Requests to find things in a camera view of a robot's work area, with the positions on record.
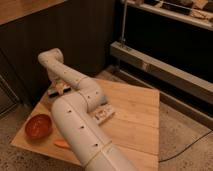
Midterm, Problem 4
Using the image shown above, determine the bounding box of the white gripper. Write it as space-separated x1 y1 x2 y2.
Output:
47 70 67 95

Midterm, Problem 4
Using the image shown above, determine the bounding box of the black and white eraser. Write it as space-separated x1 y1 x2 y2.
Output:
47 85 71 98

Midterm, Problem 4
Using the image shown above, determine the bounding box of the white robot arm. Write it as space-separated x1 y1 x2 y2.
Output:
38 48 137 171

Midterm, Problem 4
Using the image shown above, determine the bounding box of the red bowl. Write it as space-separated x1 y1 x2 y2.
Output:
25 114 52 140

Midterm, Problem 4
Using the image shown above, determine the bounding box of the white tube bottle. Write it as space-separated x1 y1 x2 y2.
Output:
91 104 115 125

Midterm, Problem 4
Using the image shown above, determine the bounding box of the orange toy carrot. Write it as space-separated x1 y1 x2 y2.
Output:
54 139 70 149

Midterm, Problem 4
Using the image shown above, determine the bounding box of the wooden shelf with items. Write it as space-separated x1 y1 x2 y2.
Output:
120 0 213 31

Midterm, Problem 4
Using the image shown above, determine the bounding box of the grey metal rail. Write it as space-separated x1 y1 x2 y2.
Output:
110 42 213 130

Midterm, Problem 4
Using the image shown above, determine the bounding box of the black floor cable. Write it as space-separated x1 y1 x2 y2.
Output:
158 129 213 164

